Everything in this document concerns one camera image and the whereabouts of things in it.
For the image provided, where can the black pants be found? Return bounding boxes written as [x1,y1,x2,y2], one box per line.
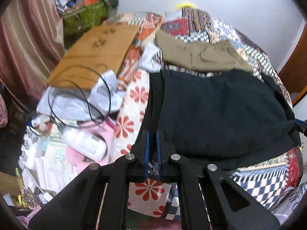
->
[141,70,301,170]

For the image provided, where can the brown wooden door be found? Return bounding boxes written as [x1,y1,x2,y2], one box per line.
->
[279,24,307,105]

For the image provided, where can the white plastic bottle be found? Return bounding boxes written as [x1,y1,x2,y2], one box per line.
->
[62,127,107,161]

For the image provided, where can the patchwork patterned bedspread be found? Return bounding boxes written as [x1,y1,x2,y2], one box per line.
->
[107,8,302,208]

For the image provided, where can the white crumpled cloth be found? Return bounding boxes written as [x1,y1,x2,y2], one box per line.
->
[36,70,125,121]

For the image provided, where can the khaki olive pants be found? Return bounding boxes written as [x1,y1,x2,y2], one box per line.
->
[155,30,253,73]

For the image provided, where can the orange wooden board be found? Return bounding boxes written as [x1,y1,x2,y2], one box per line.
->
[46,24,139,90]

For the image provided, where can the green fabric bag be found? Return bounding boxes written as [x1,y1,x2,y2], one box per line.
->
[62,1,108,35]

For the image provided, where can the yellow round object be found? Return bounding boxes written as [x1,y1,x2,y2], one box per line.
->
[175,1,196,9]

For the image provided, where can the striped maroon curtain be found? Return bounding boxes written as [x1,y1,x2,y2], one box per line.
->
[1,0,64,111]

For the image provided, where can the black cable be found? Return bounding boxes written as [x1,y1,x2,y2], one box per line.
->
[47,64,112,130]

